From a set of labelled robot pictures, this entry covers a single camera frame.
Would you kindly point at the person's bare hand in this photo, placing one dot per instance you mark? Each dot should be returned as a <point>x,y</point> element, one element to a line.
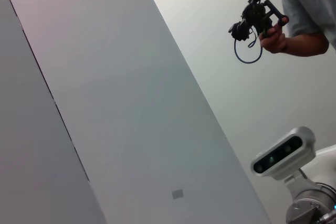
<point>274,41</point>

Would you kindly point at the black handheld teleoperation controller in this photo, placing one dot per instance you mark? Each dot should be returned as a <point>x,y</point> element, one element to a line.
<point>256,16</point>

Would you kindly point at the person's bare forearm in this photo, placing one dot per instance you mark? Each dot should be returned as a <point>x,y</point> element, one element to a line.
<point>307,47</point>

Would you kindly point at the person in grey shirt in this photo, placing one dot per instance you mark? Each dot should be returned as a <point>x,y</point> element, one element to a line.
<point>307,3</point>

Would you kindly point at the white robot torso shell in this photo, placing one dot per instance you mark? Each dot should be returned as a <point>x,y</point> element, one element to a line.
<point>326,163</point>

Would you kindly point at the silver head depth camera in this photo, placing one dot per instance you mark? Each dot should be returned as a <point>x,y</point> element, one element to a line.
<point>283,153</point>

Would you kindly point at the grey camera neck mount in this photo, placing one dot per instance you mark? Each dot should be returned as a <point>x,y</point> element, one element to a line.
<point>307,200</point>

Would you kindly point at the small grey wall sticker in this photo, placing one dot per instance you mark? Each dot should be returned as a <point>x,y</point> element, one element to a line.
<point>178,194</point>

